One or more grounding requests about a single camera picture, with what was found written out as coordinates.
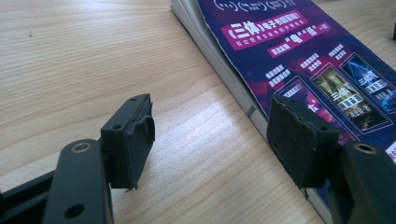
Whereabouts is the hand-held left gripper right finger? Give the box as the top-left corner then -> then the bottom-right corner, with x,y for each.
266,94 -> 341,190

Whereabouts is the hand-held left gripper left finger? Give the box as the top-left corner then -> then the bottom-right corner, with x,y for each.
100,93 -> 156,191

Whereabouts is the purple paperback book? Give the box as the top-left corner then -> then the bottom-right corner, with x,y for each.
170,0 -> 396,224

